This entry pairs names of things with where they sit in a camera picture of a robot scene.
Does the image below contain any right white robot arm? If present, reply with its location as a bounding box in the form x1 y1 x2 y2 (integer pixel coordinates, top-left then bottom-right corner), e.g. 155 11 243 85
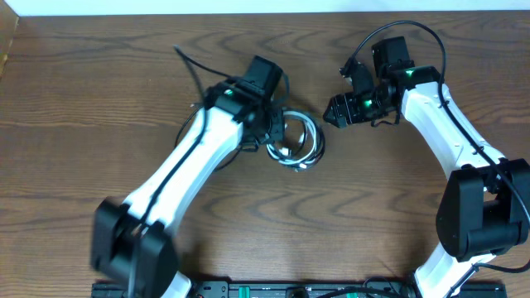
323 36 529 297

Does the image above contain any black usb cable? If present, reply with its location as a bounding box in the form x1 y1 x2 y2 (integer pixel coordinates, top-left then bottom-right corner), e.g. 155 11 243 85
172 44 326 173

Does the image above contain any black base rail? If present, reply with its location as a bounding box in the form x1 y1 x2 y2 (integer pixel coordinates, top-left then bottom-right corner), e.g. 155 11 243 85
90 278 508 298

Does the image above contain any white usb cable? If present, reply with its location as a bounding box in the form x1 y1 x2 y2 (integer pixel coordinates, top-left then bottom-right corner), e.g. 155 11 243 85
264 109 322 169

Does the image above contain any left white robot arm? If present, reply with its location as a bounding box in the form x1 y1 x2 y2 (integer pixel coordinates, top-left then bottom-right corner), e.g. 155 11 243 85
90 56 284 297

